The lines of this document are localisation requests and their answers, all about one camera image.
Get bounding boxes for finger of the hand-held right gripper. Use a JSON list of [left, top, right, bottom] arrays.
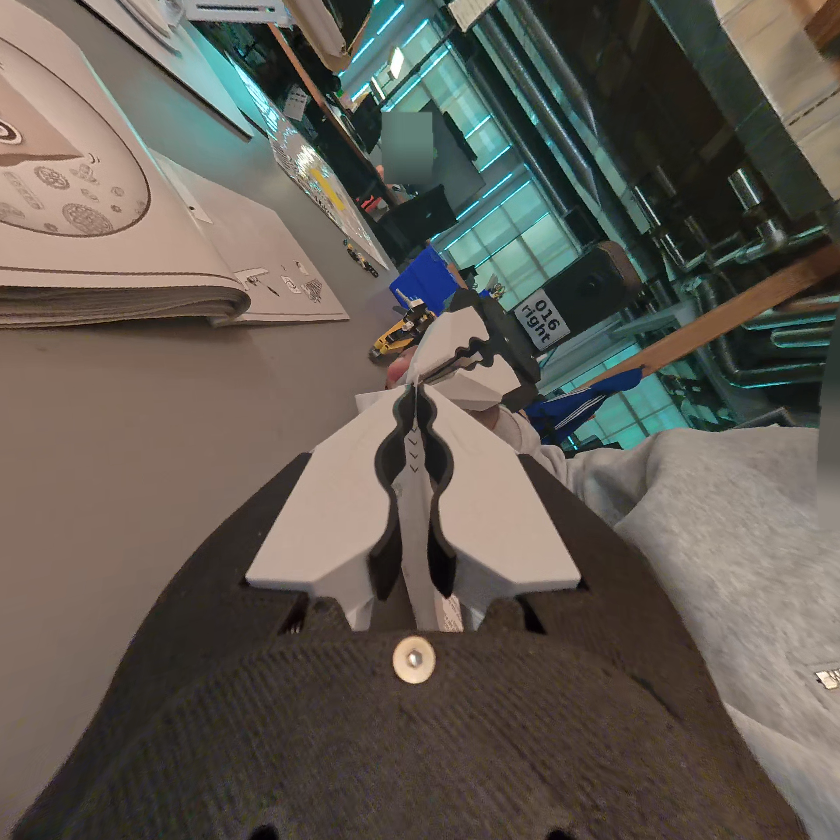
[[423, 353, 521, 406], [413, 307, 494, 376]]

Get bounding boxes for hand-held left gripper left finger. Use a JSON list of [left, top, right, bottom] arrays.
[[246, 386, 416, 632]]

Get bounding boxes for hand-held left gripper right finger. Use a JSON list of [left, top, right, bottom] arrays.
[[419, 385, 582, 631]]

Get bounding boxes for person's right forearm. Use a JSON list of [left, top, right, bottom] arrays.
[[491, 406, 631, 526]]

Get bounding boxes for yellow lego vehicle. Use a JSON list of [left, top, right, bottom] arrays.
[[367, 308, 439, 362]]

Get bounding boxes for person's right hand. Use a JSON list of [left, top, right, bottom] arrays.
[[386, 344, 421, 389]]

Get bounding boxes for blue plastic bin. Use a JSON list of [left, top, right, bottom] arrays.
[[388, 244, 460, 309]]

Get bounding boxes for blue striped jacket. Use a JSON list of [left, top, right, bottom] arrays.
[[525, 367, 644, 450]]

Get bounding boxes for black laptop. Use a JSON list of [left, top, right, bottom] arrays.
[[379, 184, 460, 258]]

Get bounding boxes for printed paper mat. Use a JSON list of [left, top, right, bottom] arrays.
[[268, 98, 395, 271]]

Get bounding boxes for person's grey sweatshirt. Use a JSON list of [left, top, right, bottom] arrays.
[[577, 425, 840, 840]]

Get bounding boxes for wooden beam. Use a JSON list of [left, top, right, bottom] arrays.
[[577, 248, 840, 395]]

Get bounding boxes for grey metal pipes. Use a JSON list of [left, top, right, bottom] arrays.
[[630, 164, 834, 388]]

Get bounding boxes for open instruction booklet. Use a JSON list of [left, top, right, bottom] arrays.
[[0, 33, 350, 329]]

